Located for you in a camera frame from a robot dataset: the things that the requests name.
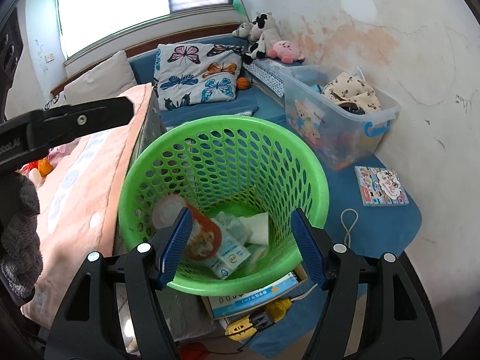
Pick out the white paper cup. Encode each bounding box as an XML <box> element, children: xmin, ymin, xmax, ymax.
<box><xmin>239</xmin><ymin>212</ymin><xmax>269</xmax><ymax>245</ymax></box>

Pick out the grey sleeve forearm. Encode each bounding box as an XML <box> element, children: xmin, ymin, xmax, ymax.
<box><xmin>1</xmin><ymin>172</ymin><xmax>43</xmax><ymax>306</ymax></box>

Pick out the white cord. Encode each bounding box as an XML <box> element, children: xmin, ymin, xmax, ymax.
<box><xmin>338</xmin><ymin>208</ymin><xmax>360</xmax><ymax>249</ymax></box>

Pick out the yellow power plug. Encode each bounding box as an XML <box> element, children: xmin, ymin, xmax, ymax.
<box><xmin>224</xmin><ymin>298</ymin><xmax>293</xmax><ymax>341</ymax></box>

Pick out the grey plush toy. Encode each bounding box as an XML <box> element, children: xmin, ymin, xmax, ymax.
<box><xmin>232</xmin><ymin>22</ymin><xmax>254</xmax><ymax>39</ymax></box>

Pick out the green plastic trash basket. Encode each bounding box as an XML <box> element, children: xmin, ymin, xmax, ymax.
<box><xmin>118</xmin><ymin>115</ymin><xmax>329</xmax><ymax>297</ymax></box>

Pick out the white milk carton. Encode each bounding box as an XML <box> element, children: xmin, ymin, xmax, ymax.
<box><xmin>206</xmin><ymin>211</ymin><xmax>252</xmax><ymax>280</ymax></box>

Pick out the small orange ball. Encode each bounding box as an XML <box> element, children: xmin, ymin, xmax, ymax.
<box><xmin>236</xmin><ymin>76</ymin><xmax>251</xmax><ymax>90</ymax></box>

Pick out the plastic bag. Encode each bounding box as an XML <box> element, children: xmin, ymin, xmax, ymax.
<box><xmin>241</xmin><ymin>244</ymin><xmax>269</xmax><ymax>275</ymax></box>

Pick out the beige cushion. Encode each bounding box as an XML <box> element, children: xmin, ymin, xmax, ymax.
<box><xmin>64</xmin><ymin>50</ymin><xmax>137</xmax><ymax>105</ymax></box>

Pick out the right butterfly pillow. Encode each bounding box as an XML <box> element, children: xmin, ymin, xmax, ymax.
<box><xmin>153</xmin><ymin>43</ymin><xmax>243</xmax><ymax>111</ymax></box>

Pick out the window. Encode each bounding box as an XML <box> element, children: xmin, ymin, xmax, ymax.
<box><xmin>53</xmin><ymin>0</ymin><xmax>235</xmax><ymax>61</ymax></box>

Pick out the blue workbook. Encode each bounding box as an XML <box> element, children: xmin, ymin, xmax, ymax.
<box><xmin>201</xmin><ymin>264</ymin><xmax>308</xmax><ymax>320</ymax></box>

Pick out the blue floor mat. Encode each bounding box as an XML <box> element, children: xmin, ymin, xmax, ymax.
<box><xmin>248</xmin><ymin>166</ymin><xmax>422</xmax><ymax>359</ymax></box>

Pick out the spotted beige cloth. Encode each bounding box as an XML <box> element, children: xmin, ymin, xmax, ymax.
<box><xmin>322</xmin><ymin>72</ymin><xmax>382</xmax><ymax>116</ymax></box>

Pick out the patterned blue cloth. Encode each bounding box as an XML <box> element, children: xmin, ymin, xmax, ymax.
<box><xmin>243</xmin><ymin>58</ymin><xmax>287</xmax><ymax>98</ymax></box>

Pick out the clear storage bin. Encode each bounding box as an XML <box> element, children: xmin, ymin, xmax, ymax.
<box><xmin>281</xmin><ymin>65</ymin><xmax>400</xmax><ymax>170</ymax></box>

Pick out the orange plush toy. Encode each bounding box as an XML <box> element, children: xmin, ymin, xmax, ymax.
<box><xmin>20</xmin><ymin>158</ymin><xmax>55</xmax><ymax>178</ymax></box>

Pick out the pink flower blanket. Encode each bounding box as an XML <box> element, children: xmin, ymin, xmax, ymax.
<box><xmin>22</xmin><ymin>84</ymin><xmax>152</xmax><ymax>328</ymax></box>

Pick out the pink plush toy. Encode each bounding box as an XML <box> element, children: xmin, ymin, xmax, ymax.
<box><xmin>267</xmin><ymin>40</ymin><xmax>305</xmax><ymax>64</ymax></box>

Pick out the colourful picture book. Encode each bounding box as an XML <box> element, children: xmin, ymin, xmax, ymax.
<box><xmin>355</xmin><ymin>166</ymin><xmax>409</xmax><ymax>206</ymax></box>

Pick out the cow plush toy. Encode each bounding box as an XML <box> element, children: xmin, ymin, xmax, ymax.
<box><xmin>241</xmin><ymin>12</ymin><xmax>281</xmax><ymax>64</ymax></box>

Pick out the red cartoon paper cup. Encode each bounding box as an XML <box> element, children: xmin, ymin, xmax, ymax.
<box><xmin>150</xmin><ymin>193</ymin><xmax>223</xmax><ymax>263</ymax></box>

